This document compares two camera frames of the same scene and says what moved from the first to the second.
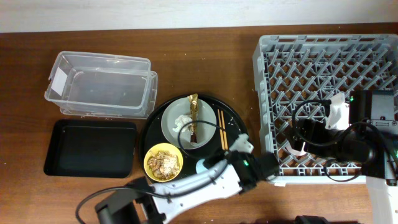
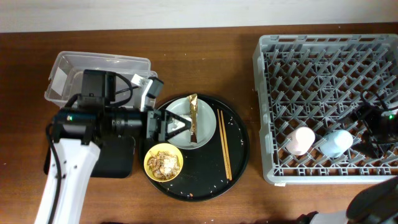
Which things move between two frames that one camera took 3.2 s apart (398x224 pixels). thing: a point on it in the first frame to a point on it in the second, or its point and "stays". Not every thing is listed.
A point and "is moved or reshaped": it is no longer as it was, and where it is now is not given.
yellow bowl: (163, 162) stays
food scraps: (163, 164) stays
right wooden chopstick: (225, 138) stays
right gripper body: (336, 144) to (386, 126)
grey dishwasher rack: (296, 75) stays
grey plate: (206, 124) stays
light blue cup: (199, 167) is moved or reshaped
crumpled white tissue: (181, 121) stays
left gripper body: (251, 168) to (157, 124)
